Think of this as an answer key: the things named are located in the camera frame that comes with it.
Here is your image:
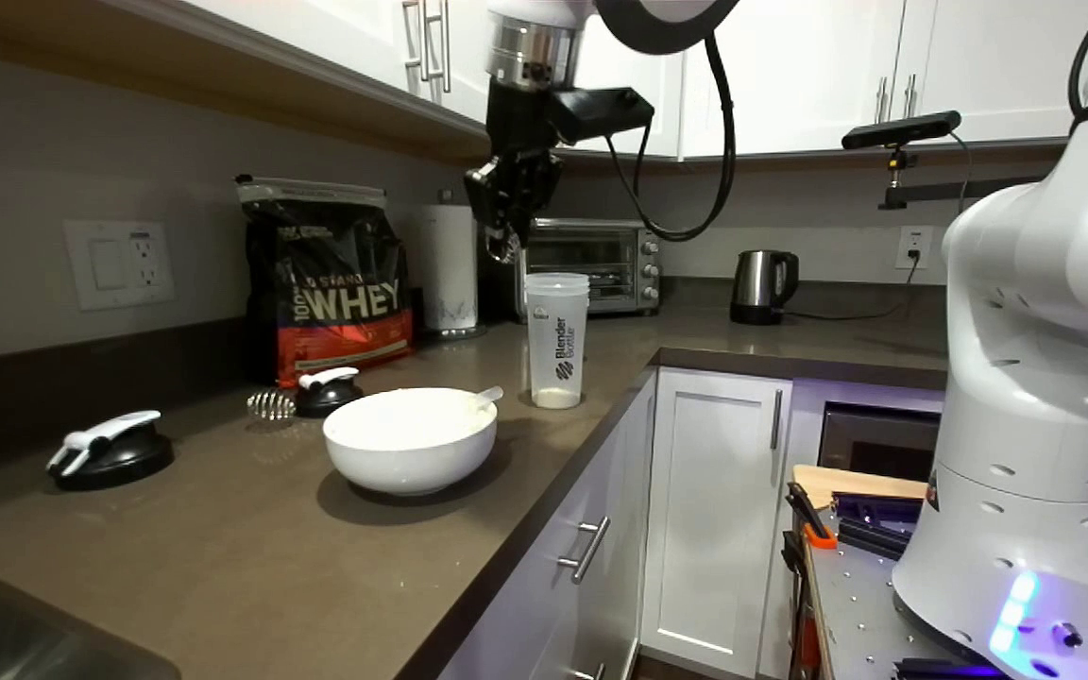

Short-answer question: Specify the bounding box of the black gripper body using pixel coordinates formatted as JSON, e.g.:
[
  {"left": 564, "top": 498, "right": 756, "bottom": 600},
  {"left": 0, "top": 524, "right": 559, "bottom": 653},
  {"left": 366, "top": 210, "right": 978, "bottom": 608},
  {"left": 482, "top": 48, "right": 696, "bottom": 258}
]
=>
[{"left": 463, "top": 88, "right": 564, "bottom": 220}]

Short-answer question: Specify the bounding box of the black white object left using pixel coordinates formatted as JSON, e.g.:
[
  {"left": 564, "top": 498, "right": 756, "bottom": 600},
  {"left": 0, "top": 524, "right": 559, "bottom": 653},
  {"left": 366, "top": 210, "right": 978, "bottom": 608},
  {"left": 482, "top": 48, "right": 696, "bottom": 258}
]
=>
[{"left": 41, "top": 403, "right": 178, "bottom": 490}]

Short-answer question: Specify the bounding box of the white paper towel roll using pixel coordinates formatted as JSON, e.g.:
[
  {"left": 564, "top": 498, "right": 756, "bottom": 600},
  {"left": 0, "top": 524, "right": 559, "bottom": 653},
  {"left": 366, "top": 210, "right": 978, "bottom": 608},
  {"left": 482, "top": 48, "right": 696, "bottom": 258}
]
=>
[{"left": 421, "top": 194, "right": 482, "bottom": 341}]

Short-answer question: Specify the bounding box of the silver toaster oven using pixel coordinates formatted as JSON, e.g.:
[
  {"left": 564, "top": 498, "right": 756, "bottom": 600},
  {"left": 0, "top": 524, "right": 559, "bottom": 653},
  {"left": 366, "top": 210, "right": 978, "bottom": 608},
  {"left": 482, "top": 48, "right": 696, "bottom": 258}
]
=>
[{"left": 521, "top": 214, "right": 665, "bottom": 317}]

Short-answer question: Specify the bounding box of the tall clear shaker bottle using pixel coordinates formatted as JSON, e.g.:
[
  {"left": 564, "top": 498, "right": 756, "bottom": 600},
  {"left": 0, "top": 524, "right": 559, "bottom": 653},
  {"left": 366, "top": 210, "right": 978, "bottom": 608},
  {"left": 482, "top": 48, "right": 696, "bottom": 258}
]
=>
[{"left": 517, "top": 268, "right": 593, "bottom": 412}]

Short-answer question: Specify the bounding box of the black whey protein bag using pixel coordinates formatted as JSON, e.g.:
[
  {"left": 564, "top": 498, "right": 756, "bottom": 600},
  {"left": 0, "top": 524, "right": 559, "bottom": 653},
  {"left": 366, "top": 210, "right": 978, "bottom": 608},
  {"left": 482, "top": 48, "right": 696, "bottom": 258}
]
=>
[{"left": 233, "top": 170, "right": 418, "bottom": 394}]

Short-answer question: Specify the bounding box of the white ceramic bowl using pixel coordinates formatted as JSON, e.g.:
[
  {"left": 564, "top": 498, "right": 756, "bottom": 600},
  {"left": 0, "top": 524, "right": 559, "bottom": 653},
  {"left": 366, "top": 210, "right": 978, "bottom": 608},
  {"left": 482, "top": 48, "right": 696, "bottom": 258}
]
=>
[{"left": 318, "top": 385, "right": 501, "bottom": 498}]

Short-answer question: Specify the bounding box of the white upper cabinet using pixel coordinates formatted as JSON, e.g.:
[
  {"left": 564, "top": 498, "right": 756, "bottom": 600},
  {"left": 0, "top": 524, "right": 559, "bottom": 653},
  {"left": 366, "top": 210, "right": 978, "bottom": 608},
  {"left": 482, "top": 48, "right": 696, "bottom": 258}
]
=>
[
  {"left": 540, "top": 0, "right": 1088, "bottom": 166},
  {"left": 100, "top": 0, "right": 500, "bottom": 136}
]

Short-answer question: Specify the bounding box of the steel electric kettle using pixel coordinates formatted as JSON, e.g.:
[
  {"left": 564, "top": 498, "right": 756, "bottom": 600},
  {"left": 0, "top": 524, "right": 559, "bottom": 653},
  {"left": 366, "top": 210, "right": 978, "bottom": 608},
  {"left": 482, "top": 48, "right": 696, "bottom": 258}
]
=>
[{"left": 725, "top": 245, "right": 804, "bottom": 328}]

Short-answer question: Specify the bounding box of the white lower drawer cabinet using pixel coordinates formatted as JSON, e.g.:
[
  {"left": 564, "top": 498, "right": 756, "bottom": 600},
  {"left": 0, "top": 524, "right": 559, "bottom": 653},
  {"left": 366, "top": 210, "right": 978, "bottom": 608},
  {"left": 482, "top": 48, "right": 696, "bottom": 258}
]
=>
[{"left": 434, "top": 371, "right": 661, "bottom": 680}]

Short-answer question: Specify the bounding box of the white corner cabinet door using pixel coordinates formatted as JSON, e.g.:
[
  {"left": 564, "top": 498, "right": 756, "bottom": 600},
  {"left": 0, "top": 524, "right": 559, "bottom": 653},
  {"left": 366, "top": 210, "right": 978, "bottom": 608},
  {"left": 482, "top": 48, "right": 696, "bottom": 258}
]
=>
[{"left": 638, "top": 362, "right": 798, "bottom": 675}]

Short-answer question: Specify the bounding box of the black orange clamp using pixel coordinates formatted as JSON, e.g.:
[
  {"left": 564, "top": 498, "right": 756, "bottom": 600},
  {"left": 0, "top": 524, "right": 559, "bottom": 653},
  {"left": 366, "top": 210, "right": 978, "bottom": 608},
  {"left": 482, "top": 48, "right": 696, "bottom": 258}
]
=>
[{"left": 780, "top": 481, "right": 845, "bottom": 554}]

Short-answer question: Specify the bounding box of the dark built-in appliance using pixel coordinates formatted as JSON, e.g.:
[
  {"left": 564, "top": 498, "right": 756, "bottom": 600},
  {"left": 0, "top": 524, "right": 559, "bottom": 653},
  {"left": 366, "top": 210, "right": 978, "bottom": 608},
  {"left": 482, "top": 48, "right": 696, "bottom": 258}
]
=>
[{"left": 817, "top": 395, "right": 943, "bottom": 483}]

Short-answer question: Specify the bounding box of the wooden board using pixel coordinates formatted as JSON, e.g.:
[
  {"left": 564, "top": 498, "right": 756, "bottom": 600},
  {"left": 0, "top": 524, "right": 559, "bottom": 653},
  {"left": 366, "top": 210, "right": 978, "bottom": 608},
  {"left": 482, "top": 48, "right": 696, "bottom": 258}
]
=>
[{"left": 788, "top": 461, "right": 931, "bottom": 510}]

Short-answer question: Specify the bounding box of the stainless steel sink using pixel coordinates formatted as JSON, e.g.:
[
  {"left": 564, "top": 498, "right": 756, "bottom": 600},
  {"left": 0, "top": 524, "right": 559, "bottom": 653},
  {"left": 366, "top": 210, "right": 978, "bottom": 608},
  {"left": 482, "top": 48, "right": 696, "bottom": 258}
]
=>
[{"left": 0, "top": 546, "right": 186, "bottom": 680}]

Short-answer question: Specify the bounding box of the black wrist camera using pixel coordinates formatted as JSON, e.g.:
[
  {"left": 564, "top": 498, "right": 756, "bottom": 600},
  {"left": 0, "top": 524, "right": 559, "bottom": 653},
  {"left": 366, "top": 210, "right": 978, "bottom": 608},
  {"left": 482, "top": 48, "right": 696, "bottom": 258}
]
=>
[{"left": 555, "top": 82, "right": 656, "bottom": 142}]

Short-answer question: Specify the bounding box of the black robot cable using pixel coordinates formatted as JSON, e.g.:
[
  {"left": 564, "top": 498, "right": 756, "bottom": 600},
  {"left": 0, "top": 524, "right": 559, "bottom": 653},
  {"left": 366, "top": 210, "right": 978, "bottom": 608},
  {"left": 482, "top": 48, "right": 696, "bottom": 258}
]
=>
[{"left": 600, "top": 29, "right": 745, "bottom": 245}]

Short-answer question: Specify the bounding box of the silver wire whisk ball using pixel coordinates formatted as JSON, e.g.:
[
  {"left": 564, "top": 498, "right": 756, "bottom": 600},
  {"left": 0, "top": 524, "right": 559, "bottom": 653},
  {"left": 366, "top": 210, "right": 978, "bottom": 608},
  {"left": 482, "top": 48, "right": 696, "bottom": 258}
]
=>
[{"left": 241, "top": 385, "right": 297, "bottom": 425}]

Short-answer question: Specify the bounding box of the white wall outlet plate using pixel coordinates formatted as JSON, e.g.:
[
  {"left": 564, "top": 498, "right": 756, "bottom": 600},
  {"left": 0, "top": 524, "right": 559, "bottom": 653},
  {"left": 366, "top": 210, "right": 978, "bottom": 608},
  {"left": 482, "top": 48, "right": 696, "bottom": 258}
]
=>
[{"left": 63, "top": 214, "right": 178, "bottom": 313}]

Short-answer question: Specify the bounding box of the black bar camera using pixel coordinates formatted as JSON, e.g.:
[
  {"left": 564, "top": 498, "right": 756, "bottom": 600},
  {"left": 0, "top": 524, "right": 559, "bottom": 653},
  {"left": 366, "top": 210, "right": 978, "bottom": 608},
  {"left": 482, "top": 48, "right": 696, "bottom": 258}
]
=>
[{"left": 837, "top": 104, "right": 968, "bottom": 155}]

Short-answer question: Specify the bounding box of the small white wall socket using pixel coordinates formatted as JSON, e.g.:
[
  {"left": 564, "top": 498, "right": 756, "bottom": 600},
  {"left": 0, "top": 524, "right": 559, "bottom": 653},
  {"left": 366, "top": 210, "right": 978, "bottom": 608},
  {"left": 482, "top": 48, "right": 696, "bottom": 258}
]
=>
[{"left": 896, "top": 223, "right": 931, "bottom": 276}]

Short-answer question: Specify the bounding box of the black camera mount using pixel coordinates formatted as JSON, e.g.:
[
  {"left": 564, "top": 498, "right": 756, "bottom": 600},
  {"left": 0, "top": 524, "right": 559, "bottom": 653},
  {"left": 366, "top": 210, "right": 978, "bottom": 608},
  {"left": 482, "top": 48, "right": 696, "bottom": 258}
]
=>
[{"left": 875, "top": 140, "right": 993, "bottom": 210}]

